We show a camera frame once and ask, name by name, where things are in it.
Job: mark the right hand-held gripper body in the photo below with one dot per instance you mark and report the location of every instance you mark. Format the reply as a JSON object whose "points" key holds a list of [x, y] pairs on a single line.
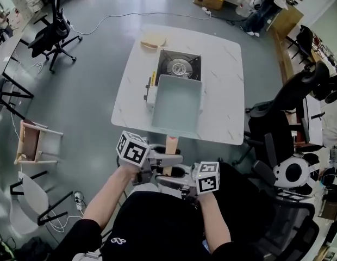
{"points": [[208, 178]]}

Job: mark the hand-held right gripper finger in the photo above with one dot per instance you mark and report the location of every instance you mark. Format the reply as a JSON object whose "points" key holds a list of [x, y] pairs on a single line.
{"points": [[175, 181], [180, 171]]}

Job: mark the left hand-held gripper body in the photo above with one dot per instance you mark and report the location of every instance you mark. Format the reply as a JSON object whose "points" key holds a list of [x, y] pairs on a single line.
{"points": [[131, 149]]}

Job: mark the rectangular pan with wooden handle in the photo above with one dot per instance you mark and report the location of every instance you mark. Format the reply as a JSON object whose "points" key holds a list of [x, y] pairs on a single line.
{"points": [[176, 105]]}

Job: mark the portable gas stove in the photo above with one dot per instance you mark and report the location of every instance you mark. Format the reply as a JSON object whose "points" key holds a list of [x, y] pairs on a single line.
{"points": [[179, 64]]}

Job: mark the person's right forearm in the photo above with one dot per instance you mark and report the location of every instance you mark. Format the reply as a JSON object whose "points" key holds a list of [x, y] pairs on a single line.
{"points": [[213, 222]]}

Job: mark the person's left forearm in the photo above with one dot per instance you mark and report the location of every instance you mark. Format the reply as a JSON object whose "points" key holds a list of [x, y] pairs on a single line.
{"points": [[108, 197]]}

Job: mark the person's light trousers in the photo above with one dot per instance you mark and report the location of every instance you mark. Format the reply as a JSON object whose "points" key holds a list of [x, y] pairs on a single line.
{"points": [[146, 187]]}

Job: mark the person's black shirt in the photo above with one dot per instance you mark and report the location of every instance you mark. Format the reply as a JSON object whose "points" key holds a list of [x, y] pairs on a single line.
{"points": [[157, 227]]}

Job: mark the white black round shell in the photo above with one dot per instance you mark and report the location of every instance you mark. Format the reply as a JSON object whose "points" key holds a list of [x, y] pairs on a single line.
{"points": [[280, 173], [243, 8]]}

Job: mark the black high-back office chair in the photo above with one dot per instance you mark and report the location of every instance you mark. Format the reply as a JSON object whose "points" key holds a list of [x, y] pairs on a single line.
{"points": [[301, 94], [269, 137]]}

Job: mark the white power strip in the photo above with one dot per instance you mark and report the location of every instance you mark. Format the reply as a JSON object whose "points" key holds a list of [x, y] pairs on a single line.
{"points": [[206, 10], [78, 204]]}

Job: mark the white marble table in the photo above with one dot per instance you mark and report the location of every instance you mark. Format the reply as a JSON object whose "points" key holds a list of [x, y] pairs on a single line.
{"points": [[223, 91]]}

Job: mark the small wooden chair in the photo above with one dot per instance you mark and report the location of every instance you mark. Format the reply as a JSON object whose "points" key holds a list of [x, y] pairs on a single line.
{"points": [[30, 143]]}

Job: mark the grey chair black legs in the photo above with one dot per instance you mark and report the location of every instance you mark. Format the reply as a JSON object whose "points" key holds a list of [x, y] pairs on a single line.
{"points": [[35, 200]]}

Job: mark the white side desk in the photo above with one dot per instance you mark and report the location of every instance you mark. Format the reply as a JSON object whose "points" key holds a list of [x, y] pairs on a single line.
{"points": [[314, 118]]}

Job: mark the black backpack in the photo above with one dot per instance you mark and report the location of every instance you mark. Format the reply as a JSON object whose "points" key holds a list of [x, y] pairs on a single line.
{"points": [[35, 250]]}

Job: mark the white desk black legs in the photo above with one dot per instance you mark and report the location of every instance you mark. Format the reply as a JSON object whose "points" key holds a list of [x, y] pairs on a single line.
{"points": [[5, 53]]}

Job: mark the wooden cabinet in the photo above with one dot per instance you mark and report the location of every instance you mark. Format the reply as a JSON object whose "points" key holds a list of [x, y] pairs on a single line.
{"points": [[289, 20]]}

